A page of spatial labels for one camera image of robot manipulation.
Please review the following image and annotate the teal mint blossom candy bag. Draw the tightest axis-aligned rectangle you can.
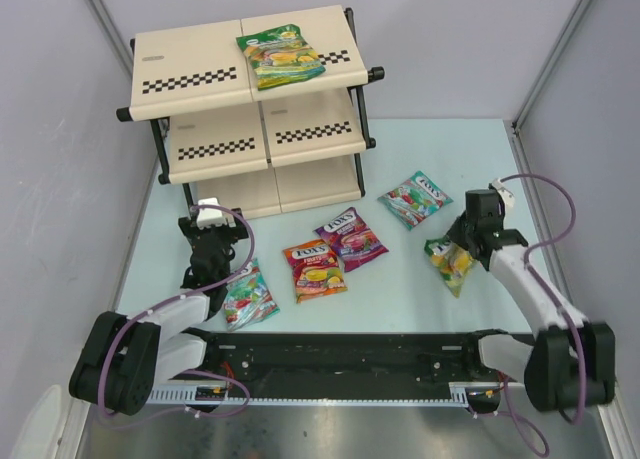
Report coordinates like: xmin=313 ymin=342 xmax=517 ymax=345
xmin=378 ymin=171 xmax=453 ymax=230

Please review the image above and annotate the green spring tea candy bag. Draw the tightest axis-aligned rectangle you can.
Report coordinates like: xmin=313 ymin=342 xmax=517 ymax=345
xmin=236 ymin=24 xmax=326 ymax=91

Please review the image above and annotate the beige three-tier shelf rack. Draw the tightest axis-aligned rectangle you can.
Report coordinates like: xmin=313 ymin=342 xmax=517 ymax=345
xmin=116 ymin=5 xmax=385 ymax=218

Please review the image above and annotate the purple berries candy bag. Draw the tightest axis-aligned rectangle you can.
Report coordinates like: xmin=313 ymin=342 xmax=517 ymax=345
xmin=314 ymin=207 xmax=389 ymax=273

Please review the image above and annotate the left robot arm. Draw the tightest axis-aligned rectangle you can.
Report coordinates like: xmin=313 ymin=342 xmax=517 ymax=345
xmin=68 ymin=205 xmax=255 ymax=417

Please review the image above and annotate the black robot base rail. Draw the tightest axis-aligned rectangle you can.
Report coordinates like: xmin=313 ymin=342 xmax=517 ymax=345
xmin=149 ymin=333 xmax=504 ymax=412

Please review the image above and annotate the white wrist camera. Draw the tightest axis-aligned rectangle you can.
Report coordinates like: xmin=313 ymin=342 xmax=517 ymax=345
xmin=490 ymin=178 xmax=515 ymax=212
xmin=190 ymin=197 xmax=235 ymax=230

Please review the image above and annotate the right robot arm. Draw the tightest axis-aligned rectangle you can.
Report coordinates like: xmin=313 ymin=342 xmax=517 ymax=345
xmin=448 ymin=187 xmax=615 ymax=412

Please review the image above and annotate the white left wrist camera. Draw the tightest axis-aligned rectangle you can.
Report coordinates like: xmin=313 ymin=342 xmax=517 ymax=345
xmin=190 ymin=197 xmax=235 ymax=230

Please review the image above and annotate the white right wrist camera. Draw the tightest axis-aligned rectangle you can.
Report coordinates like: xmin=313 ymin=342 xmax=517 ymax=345
xmin=490 ymin=178 xmax=515 ymax=212

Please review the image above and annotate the orange fruits candy bag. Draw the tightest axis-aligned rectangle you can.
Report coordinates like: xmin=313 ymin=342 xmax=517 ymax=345
xmin=283 ymin=239 xmax=348 ymax=304

